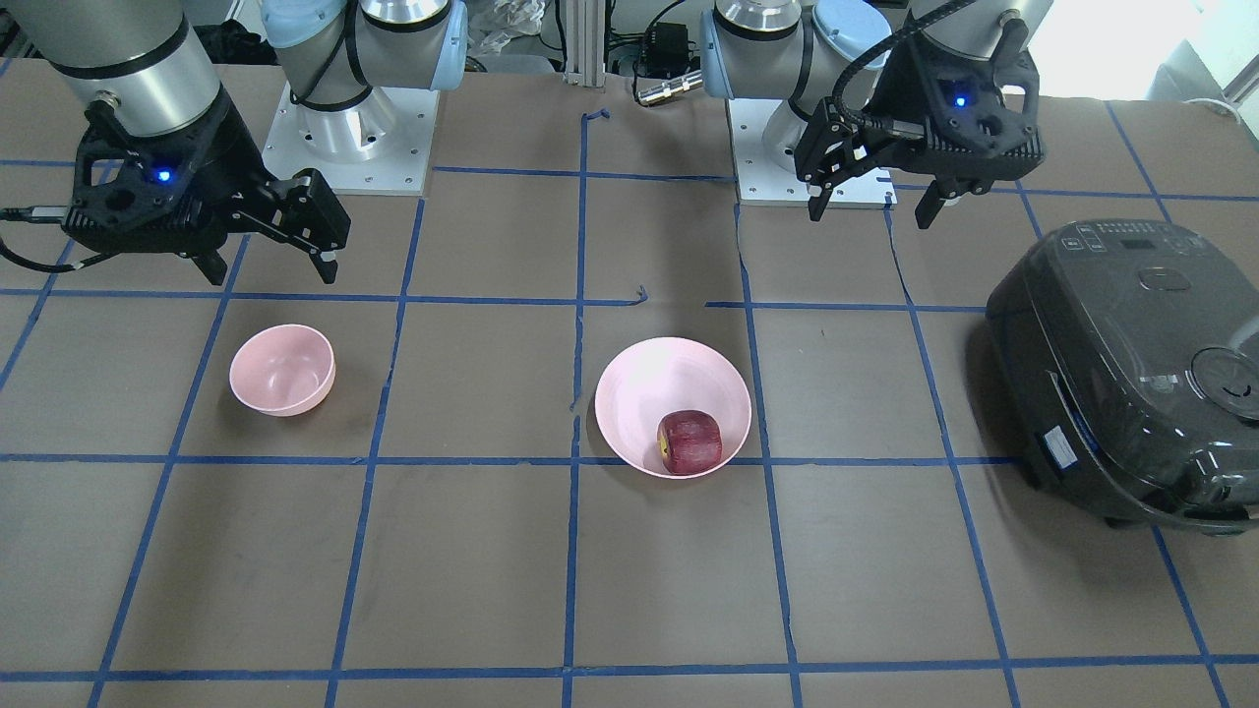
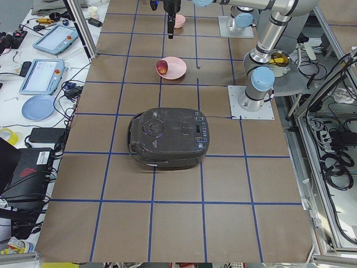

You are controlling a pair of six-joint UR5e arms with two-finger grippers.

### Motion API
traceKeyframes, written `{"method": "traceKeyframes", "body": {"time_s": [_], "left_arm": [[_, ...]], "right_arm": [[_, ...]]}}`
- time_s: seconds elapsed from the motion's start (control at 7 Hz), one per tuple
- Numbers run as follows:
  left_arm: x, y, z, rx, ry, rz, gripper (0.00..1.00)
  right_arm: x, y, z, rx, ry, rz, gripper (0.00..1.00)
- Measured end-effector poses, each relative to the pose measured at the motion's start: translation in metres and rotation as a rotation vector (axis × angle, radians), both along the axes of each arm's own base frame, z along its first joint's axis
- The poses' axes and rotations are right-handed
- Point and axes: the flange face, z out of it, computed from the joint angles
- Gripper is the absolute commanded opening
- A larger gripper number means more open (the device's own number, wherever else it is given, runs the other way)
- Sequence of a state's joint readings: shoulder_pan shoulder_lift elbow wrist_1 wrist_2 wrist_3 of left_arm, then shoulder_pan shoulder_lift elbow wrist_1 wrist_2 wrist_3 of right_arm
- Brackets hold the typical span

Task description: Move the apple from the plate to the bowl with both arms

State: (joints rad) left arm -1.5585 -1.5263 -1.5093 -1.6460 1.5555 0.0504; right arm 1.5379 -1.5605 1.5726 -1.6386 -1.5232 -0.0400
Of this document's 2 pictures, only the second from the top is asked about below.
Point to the teach pendant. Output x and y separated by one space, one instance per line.
43 77
56 40

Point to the dark grey rice cooker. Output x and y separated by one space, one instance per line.
168 137

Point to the teach pendant far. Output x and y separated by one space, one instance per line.
56 40

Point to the pink bowl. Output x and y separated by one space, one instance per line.
179 21

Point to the aluminium frame post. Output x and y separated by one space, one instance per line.
76 14

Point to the blue plate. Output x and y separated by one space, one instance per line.
38 107

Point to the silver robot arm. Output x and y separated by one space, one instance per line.
241 19
260 77

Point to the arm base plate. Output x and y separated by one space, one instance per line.
225 32
241 107

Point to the pink plate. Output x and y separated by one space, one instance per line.
176 68

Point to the red apple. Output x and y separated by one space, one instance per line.
162 67

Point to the teach pendant near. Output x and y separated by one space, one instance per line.
43 77

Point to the black power adapter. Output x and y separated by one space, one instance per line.
46 135

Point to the black laptop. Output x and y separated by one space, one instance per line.
25 175

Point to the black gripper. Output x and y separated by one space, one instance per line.
170 5

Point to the yellow tape roll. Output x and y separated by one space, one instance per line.
10 136

